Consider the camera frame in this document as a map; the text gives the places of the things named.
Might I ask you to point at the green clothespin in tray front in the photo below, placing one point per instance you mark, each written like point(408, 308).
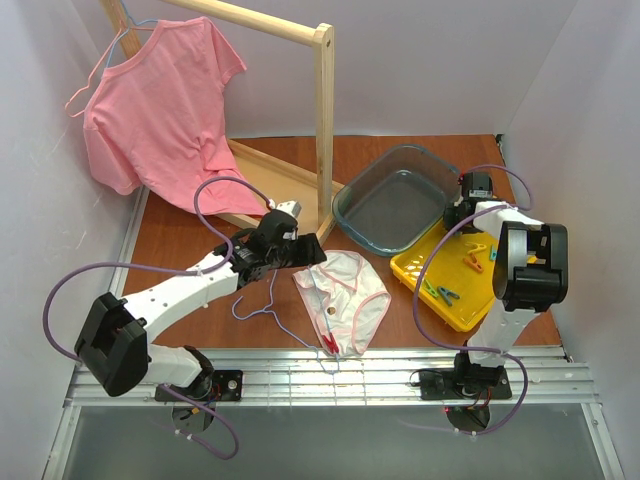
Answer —
point(430, 289)

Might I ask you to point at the wooden clothes rack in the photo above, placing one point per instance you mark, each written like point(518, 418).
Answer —
point(273, 176)

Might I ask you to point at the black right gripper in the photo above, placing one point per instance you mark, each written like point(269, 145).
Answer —
point(476, 183)

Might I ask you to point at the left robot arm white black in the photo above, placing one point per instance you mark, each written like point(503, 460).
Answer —
point(116, 343)

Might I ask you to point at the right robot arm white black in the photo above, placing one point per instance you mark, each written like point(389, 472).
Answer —
point(530, 274)

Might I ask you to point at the teal transparent plastic tub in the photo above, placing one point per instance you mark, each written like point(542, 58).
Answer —
point(389, 205)

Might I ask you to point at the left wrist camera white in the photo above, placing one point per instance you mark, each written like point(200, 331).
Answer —
point(292, 207)

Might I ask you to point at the orange clothespin near front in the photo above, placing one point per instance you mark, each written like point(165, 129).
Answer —
point(473, 263)

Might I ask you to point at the red clothespin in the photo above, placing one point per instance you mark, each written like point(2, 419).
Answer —
point(330, 344)

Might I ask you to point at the white pink-trimmed underwear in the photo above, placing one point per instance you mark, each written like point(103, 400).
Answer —
point(346, 297)

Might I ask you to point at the aluminium mounting rail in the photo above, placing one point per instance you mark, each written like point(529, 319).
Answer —
point(385, 377)

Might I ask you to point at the yellow plastic tray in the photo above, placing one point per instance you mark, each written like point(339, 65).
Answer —
point(452, 265)

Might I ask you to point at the yellow clothespin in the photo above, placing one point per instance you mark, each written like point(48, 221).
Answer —
point(475, 248)

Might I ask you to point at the pink wire hanger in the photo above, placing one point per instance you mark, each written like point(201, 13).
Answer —
point(126, 27)

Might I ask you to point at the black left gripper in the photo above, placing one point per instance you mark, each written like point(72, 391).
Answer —
point(300, 248)

